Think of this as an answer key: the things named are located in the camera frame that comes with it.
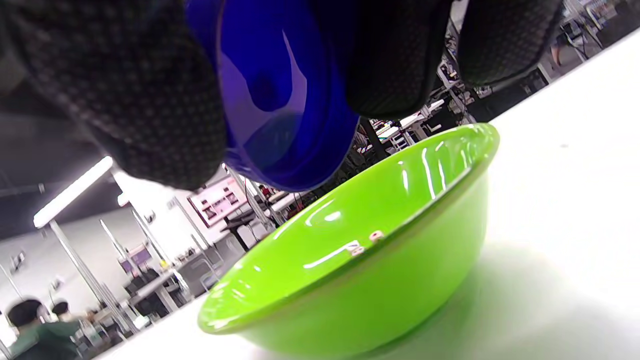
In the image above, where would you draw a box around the purple lit monitor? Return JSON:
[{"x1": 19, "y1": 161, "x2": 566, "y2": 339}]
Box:
[{"x1": 127, "y1": 246, "x2": 153, "y2": 268}]

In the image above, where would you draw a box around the lime green bowl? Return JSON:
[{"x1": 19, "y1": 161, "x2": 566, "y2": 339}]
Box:
[{"x1": 197, "y1": 122, "x2": 501, "y2": 358}]

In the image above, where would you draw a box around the person's right hand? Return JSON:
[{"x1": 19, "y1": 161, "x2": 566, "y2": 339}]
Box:
[{"x1": 0, "y1": 0, "x2": 565, "y2": 190}]

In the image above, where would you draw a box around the white ceiling light tube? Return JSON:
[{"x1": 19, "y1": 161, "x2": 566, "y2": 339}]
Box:
[{"x1": 32, "y1": 156, "x2": 115, "y2": 228}]

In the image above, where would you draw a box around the wall display board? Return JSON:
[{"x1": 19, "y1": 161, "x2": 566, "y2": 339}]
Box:
[{"x1": 187, "y1": 175, "x2": 248, "y2": 228}]

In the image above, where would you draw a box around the blue round cup base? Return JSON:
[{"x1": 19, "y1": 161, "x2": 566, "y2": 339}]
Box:
[{"x1": 185, "y1": 0, "x2": 361, "y2": 193}]

